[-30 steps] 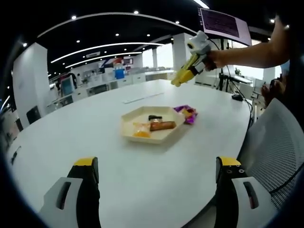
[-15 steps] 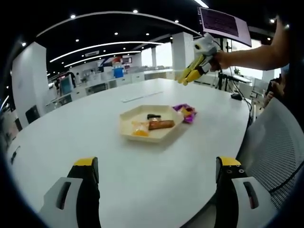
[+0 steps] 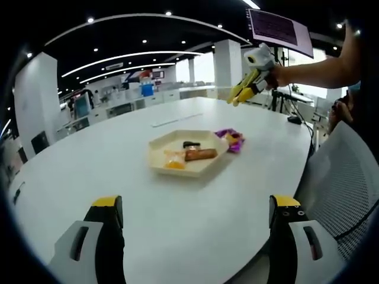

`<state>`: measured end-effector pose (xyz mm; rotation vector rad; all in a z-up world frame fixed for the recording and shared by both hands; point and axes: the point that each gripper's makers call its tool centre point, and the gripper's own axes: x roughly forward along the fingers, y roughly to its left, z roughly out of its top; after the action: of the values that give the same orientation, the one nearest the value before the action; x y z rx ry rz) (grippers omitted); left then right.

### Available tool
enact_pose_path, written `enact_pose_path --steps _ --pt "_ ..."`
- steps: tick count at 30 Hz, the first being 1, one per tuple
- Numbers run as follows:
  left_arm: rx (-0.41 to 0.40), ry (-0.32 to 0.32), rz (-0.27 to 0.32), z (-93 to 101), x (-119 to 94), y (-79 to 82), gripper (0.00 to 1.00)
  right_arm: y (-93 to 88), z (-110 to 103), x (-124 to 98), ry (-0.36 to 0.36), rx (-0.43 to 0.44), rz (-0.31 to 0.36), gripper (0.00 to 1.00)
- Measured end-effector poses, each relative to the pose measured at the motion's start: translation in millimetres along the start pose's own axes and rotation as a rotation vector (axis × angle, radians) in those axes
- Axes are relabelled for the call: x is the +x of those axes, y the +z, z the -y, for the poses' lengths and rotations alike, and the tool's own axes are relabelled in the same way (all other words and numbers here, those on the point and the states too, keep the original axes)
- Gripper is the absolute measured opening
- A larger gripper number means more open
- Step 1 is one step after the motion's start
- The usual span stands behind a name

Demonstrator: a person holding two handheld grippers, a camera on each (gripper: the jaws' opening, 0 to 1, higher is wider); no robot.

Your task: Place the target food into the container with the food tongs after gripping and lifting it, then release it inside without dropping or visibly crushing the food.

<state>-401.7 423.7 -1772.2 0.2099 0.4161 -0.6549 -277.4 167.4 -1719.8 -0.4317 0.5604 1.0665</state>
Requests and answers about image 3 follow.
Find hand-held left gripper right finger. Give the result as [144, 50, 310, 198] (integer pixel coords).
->
[267, 194, 344, 284]

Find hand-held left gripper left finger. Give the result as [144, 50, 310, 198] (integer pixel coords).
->
[47, 194, 126, 284]

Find beige food tongs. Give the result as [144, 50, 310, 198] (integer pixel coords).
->
[226, 69, 260, 107]

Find long red snack packet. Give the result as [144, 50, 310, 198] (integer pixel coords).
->
[184, 149, 219, 162]

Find beige hexagonal container tray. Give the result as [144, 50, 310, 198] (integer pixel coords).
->
[147, 129, 229, 178]

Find person's right hand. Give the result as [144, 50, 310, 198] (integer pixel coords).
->
[265, 64, 290, 91]

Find white pillar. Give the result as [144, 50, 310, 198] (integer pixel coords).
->
[213, 39, 243, 101]
[13, 51, 60, 160]

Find black tripod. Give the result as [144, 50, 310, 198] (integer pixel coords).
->
[271, 90, 285, 112]

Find large monitor screen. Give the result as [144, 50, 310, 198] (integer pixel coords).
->
[248, 8, 314, 59]

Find white cabinet row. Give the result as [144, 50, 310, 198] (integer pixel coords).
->
[56, 85, 217, 134]

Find grey mesh office chair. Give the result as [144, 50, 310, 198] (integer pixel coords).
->
[296, 120, 379, 264]

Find person's dark shirt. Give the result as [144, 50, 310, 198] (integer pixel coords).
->
[343, 17, 379, 196]

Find white screen kiosk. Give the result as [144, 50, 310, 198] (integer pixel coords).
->
[73, 96, 91, 118]

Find black cable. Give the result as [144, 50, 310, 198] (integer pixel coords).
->
[298, 120, 316, 151]

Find colourful wall display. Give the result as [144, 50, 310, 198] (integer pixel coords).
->
[121, 68, 165, 85]

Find short black cord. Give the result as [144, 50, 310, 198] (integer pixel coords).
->
[12, 182, 26, 205]

